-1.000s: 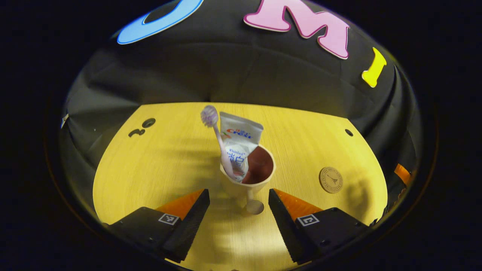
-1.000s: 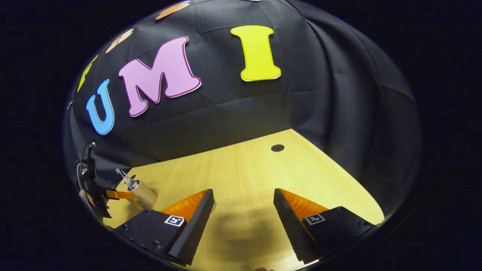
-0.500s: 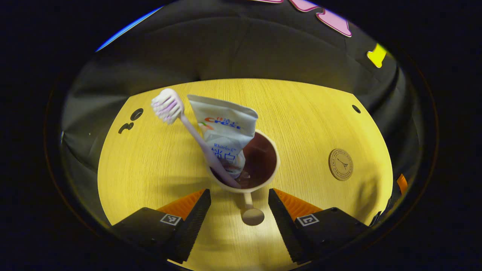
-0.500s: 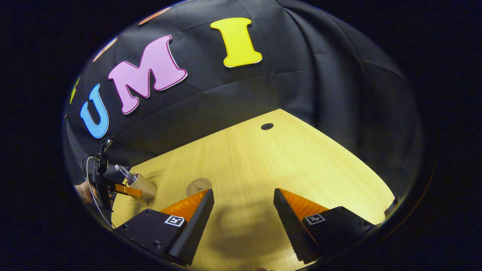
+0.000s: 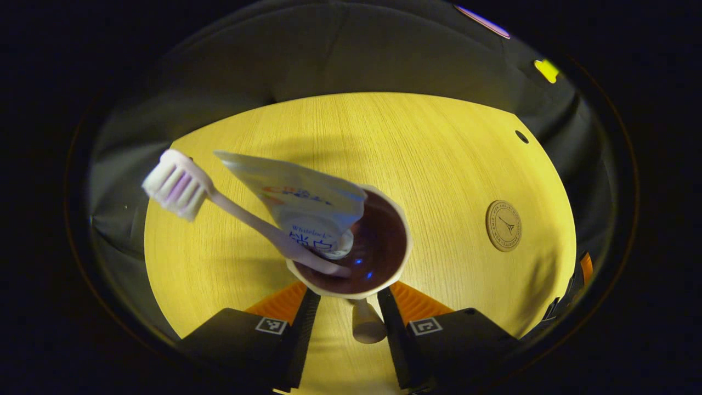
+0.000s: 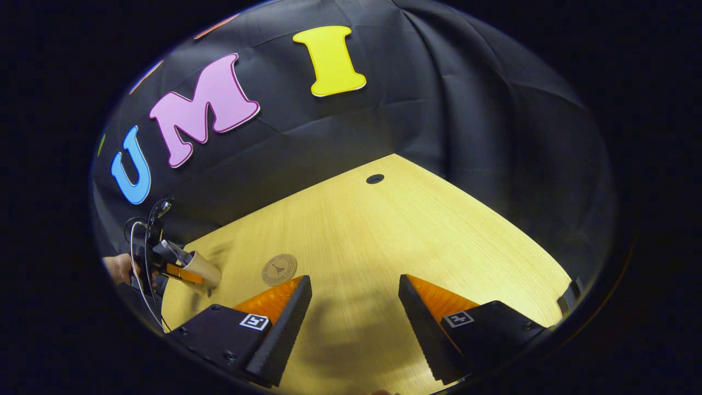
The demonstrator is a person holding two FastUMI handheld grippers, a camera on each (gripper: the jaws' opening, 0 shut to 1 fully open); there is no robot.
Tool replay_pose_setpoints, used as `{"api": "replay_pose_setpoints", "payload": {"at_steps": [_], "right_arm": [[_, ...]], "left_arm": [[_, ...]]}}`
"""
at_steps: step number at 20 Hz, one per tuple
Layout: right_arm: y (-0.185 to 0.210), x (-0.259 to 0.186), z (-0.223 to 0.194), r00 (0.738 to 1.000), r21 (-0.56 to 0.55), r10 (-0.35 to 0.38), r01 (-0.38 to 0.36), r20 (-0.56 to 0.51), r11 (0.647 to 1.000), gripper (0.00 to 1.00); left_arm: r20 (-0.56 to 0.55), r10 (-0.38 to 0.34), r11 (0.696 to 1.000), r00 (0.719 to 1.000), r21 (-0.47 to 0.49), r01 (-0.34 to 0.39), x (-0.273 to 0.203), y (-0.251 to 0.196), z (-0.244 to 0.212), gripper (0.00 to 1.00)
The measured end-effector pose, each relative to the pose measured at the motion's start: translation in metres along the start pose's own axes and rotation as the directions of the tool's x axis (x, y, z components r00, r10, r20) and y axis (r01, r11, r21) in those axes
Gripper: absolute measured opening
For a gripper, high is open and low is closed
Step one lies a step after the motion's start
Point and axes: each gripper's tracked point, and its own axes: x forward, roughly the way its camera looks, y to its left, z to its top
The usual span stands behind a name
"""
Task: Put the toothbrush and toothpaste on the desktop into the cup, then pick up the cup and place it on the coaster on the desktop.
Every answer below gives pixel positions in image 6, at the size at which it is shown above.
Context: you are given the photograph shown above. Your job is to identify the beige cup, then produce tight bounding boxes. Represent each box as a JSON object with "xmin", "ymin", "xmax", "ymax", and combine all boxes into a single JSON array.
[{"xmin": 174, "ymin": 250, "xmax": 223, "ymax": 291}]

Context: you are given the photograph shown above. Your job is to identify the wooden desktop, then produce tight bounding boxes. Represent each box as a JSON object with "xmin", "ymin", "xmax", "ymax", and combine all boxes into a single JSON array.
[{"xmin": 162, "ymin": 154, "xmax": 574, "ymax": 395}]

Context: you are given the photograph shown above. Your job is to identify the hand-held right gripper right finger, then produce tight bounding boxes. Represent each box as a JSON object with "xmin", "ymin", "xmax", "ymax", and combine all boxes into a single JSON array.
[{"xmin": 398, "ymin": 273, "xmax": 549, "ymax": 385}]

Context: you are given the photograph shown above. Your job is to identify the black desk edge clamp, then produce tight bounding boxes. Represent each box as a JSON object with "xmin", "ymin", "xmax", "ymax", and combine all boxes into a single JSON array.
[{"xmin": 557, "ymin": 277, "xmax": 583, "ymax": 316}]

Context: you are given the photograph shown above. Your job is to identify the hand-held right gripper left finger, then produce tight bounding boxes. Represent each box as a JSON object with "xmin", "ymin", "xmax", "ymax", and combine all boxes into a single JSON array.
[{"xmin": 167, "ymin": 274, "xmax": 313, "ymax": 387}]

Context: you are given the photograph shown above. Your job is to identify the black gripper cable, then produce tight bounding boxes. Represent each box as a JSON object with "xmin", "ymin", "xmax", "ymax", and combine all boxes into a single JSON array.
[{"xmin": 124, "ymin": 217, "xmax": 168, "ymax": 331}]

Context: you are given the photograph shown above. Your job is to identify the round cork coaster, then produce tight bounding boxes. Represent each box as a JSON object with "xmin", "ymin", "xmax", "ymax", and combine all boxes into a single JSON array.
[{"xmin": 262, "ymin": 253, "xmax": 298, "ymax": 287}]

